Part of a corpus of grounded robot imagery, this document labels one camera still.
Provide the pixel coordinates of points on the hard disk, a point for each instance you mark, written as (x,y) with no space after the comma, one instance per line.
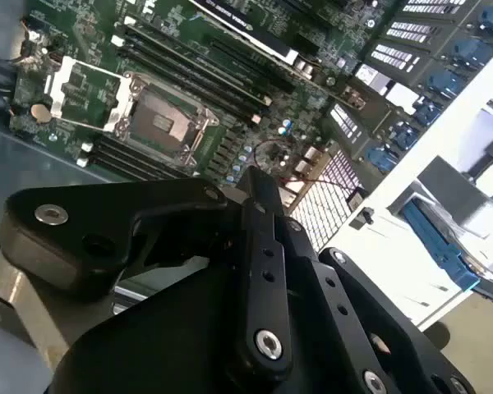
(435,242)

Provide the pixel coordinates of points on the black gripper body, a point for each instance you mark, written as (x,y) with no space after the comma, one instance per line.
(168,349)

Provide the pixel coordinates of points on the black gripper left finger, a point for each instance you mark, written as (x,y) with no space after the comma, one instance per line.
(107,213)

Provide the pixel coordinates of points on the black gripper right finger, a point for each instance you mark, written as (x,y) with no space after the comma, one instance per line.
(333,295)

